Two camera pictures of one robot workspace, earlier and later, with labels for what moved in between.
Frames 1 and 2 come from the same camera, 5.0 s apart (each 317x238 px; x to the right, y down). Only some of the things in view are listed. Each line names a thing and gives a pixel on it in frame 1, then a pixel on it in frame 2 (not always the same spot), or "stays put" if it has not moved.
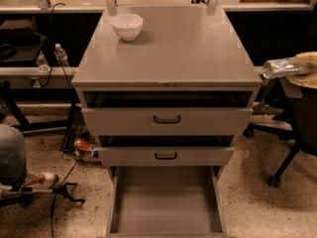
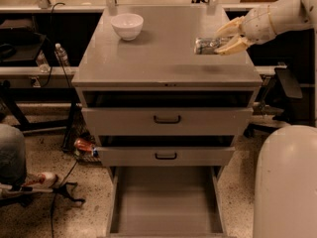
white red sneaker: x=44 y=180 stays put
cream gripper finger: x=310 y=57 -> x=231 y=29
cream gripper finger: x=307 y=79 -> x=237 y=45
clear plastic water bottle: x=61 y=55 stays put
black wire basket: x=80 y=140 stays put
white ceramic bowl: x=127 y=26 stays put
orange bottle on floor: x=83 y=145 stays put
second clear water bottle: x=43 y=63 stays put
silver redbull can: x=273 y=68 -> x=207 y=46
